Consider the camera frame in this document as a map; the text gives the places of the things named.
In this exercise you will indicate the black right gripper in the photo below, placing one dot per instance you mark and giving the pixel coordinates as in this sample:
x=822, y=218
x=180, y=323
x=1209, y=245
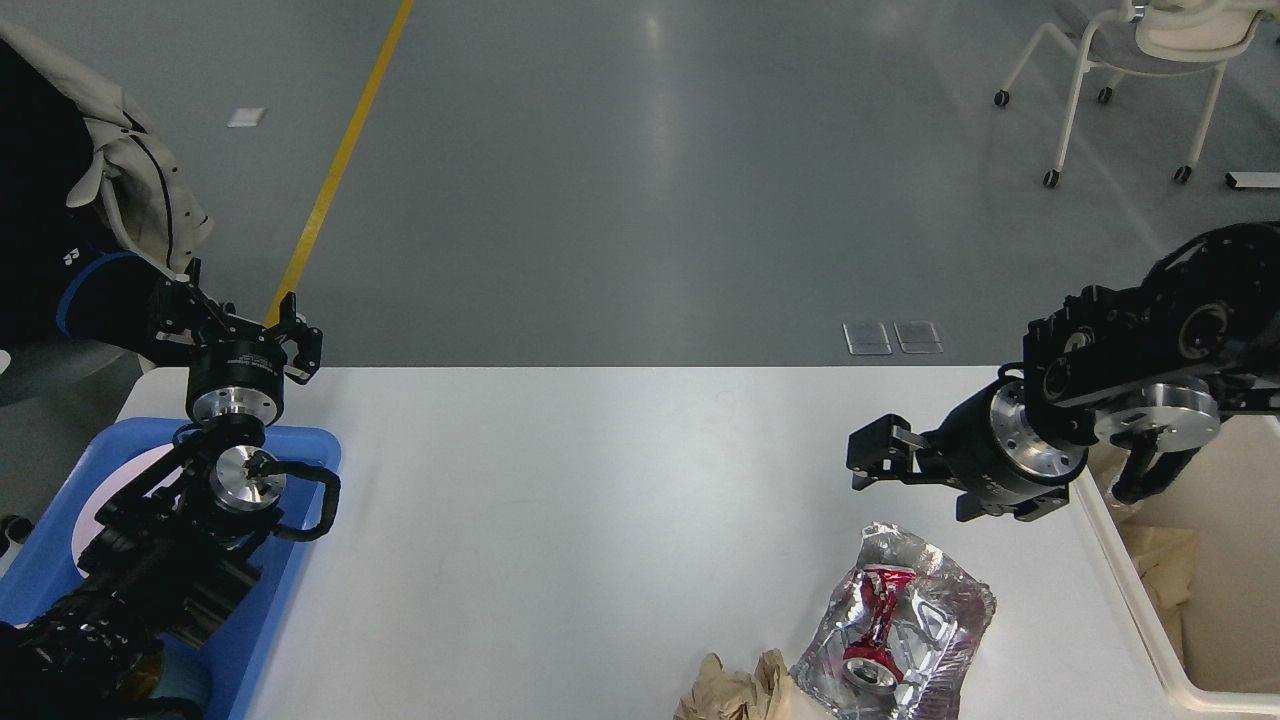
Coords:
x=985, y=446

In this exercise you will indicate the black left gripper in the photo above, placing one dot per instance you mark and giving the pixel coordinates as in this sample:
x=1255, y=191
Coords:
x=232, y=375

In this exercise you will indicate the aluminium foil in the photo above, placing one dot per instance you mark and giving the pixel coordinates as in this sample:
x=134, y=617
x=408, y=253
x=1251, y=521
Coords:
x=936, y=630

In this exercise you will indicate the pink plate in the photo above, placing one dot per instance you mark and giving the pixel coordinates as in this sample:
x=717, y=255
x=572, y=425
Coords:
x=105, y=500

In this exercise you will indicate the crushed red soda can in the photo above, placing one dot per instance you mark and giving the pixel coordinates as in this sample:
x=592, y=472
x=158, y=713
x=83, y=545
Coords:
x=868, y=662

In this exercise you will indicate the brown paper bag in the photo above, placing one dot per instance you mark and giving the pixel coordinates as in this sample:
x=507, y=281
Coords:
x=1170, y=620
x=1165, y=559

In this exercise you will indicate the brown paper ball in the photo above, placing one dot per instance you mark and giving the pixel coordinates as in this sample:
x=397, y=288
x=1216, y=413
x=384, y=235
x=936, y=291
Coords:
x=767, y=692

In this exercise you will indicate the dark teal mug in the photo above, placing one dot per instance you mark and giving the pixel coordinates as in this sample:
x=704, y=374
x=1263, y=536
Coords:
x=170, y=672

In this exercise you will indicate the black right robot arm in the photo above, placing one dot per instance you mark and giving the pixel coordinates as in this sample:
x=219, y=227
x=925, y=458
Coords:
x=1154, y=369

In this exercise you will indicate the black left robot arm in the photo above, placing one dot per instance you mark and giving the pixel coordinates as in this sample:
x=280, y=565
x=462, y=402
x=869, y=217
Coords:
x=174, y=554

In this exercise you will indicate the right clear floor plate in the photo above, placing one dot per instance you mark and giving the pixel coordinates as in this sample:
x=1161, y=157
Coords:
x=918, y=337

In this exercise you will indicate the clear floor plate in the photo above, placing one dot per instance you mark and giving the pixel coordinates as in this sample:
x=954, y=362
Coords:
x=918, y=337
x=867, y=339

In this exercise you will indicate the left clear floor plate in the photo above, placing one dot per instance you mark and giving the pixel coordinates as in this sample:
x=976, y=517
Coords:
x=867, y=339

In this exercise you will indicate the person in black clothes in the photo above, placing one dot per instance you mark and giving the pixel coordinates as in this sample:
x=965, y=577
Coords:
x=67, y=281

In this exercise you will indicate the white floor label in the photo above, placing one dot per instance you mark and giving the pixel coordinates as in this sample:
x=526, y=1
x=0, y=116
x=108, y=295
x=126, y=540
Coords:
x=244, y=118

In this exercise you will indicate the beige plastic bin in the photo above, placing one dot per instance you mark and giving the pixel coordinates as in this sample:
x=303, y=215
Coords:
x=1225, y=663

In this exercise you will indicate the blue plastic tray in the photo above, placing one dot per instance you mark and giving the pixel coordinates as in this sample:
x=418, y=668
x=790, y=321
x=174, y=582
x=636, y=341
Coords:
x=233, y=661

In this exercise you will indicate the white bar on floor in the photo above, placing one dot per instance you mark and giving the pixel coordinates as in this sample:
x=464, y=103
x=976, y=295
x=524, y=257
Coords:
x=1240, y=180

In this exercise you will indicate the white chair on castors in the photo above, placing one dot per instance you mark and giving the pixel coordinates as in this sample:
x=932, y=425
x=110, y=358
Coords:
x=1154, y=39

